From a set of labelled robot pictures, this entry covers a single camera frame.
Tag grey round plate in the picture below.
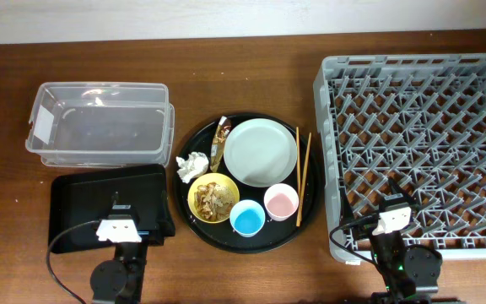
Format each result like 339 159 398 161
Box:
224 118 297 187

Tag clear plastic bin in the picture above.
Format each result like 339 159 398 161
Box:
25 82 176 168

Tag yellow bowl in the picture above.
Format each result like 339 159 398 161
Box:
187 173 240 224

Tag blue cup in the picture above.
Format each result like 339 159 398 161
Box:
229 199 266 237

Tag gold snack wrapper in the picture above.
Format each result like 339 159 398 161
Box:
210 116 231 172

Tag grey dishwasher rack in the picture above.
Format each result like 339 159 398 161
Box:
313 53 486 264

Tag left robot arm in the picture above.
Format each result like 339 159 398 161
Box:
90 193 147 303

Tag food scraps in bowl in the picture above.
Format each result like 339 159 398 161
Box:
194 182 235 222

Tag black rectangular tray bin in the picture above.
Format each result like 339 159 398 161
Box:
48 165 176 254

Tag crumpled white napkin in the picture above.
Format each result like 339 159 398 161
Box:
175 152 209 183

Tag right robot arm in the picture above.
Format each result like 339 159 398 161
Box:
367 178 443 304

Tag round black serving tray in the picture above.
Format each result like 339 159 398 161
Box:
172 112 324 254

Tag pink cup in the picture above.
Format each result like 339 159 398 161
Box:
263 183 299 221

